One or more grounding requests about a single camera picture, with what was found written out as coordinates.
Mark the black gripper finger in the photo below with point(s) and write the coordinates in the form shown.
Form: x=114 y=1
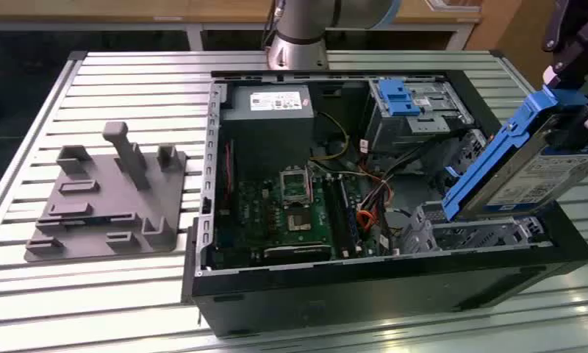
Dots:
x=577 y=62
x=573 y=136

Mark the hard disk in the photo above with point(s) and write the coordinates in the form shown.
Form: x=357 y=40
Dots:
x=529 y=176

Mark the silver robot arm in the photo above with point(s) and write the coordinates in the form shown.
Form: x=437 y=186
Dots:
x=298 y=36

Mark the grey metal disk bay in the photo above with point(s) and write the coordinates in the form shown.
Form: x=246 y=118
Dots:
x=421 y=235

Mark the RAM slot white clips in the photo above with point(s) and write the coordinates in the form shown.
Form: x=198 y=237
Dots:
x=338 y=217

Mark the wooden cabinet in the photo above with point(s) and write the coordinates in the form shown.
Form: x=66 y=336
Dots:
x=509 y=33

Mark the grey optical drive cage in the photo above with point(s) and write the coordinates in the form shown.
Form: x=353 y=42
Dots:
x=396 y=132

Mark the blue drive cage latch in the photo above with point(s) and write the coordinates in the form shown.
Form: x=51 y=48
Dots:
x=396 y=99

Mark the CPU socket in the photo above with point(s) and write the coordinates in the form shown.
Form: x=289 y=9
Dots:
x=301 y=222

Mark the black power supply unit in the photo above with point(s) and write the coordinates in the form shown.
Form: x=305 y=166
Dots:
x=269 y=139

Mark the black PC case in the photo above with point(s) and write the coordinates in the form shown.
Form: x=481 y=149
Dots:
x=348 y=298

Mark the black graphics card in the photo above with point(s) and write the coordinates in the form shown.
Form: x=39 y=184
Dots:
x=298 y=253

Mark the green motherboard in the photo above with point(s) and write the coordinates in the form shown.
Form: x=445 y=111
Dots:
x=254 y=220

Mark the wooden desk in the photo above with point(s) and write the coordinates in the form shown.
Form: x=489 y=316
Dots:
x=126 y=11

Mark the grey parts rack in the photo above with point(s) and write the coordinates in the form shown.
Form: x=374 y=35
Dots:
x=102 y=191

